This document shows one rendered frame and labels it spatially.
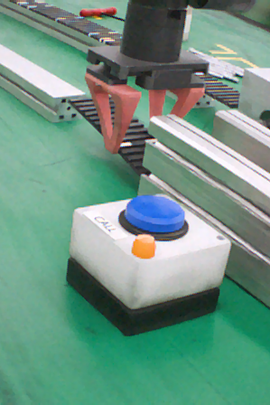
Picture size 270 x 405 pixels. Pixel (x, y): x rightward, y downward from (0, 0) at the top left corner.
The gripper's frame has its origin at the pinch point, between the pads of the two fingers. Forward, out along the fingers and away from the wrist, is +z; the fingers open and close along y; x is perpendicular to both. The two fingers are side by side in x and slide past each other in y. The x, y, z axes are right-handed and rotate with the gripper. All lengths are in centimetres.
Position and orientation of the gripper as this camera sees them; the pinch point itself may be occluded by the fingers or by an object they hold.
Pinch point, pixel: (135, 140)
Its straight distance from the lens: 81.5
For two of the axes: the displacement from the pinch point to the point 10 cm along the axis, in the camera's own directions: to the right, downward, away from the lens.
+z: -1.5, 8.9, 4.4
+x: -5.7, -4.4, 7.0
